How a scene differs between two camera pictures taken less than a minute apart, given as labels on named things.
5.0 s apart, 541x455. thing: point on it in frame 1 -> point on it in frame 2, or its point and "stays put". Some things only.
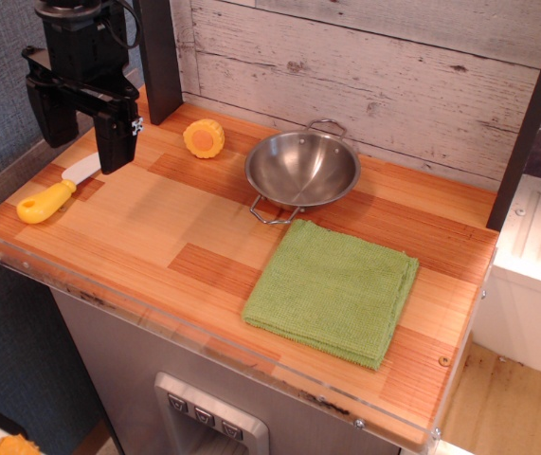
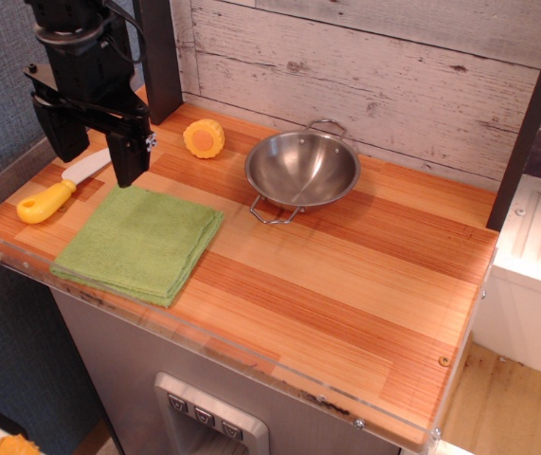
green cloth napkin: (333, 291) -> (129, 239)
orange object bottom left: (15, 445) stays put
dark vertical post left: (160, 60) stays put
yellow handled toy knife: (50, 200) stays put
